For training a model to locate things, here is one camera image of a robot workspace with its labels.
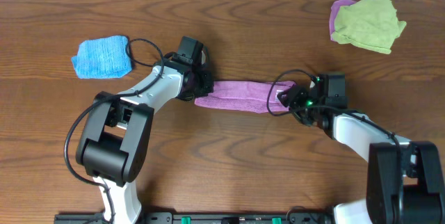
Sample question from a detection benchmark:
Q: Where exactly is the purple microfiber cloth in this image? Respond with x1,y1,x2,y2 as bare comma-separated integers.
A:
194,80,296,114

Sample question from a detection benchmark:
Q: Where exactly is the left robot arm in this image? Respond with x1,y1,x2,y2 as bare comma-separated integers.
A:
76,59,213,223

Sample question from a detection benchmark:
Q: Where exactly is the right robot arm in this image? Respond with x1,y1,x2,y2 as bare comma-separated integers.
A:
277,85,444,223

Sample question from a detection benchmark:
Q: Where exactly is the blue folded cloth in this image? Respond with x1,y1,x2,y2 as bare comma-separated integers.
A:
71,35,133,79

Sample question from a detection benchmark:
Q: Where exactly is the green microfiber cloth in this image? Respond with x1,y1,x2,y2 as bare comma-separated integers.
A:
332,0,407,54

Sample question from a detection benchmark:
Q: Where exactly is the right black cable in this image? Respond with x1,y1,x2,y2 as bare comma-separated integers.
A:
266,69,404,224

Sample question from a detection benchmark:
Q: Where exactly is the black cable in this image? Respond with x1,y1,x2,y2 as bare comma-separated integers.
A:
63,38,165,224
266,69,404,224

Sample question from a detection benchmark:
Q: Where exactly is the left black cable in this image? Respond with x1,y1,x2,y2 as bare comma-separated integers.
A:
63,38,165,224

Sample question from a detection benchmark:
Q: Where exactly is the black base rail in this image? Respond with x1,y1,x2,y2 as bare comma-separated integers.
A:
54,211,334,224

